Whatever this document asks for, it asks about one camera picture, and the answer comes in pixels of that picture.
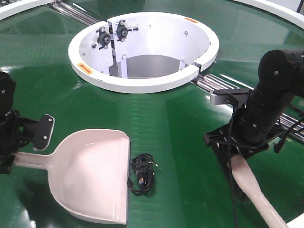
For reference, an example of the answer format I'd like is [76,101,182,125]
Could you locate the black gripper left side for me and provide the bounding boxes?
[0,110,24,174]

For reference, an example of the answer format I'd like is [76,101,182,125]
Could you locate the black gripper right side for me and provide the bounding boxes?
[203,124,284,160]

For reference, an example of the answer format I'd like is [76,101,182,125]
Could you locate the beige brush with black bristles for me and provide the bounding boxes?
[210,142,288,228]

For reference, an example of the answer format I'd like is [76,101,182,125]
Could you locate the beige plastic dustpan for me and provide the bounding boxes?
[13,129,130,225]

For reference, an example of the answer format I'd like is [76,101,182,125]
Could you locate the black USB cable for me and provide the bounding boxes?
[127,153,159,196]

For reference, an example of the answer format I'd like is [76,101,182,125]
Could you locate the yellow arrow sticker front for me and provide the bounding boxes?
[77,63,93,75]

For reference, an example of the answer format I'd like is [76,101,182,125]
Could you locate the white outer rim left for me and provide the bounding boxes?
[0,0,55,20]

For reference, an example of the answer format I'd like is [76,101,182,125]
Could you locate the white rim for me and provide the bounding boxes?
[0,0,55,20]
[236,0,304,29]

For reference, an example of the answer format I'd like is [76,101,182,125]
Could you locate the orange arrow sticker back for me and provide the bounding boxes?
[184,17,199,24]

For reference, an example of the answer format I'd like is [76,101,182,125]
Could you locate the steel rollers back left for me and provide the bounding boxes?
[48,0,100,26]

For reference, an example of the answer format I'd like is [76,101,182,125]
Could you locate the white outer rim right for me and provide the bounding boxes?
[236,0,304,29]

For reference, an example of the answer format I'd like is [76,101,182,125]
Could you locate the black wrist camera left side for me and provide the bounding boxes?
[19,114,55,151]

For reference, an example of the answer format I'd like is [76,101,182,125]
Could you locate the silver wrist camera right side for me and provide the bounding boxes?
[210,88,252,108]

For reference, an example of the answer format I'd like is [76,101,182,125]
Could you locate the white inner conveyor ring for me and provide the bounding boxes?
[68,11,219,94]

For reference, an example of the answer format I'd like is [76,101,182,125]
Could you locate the left black bearing mount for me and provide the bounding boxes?
[96,27,111,50]

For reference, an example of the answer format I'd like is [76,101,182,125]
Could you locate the black bearing mount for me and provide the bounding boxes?
[114,20,139,42]
[96,27,111,50]

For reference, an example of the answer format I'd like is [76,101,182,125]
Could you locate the right black bearing mount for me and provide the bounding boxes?
[114,20,139,42]

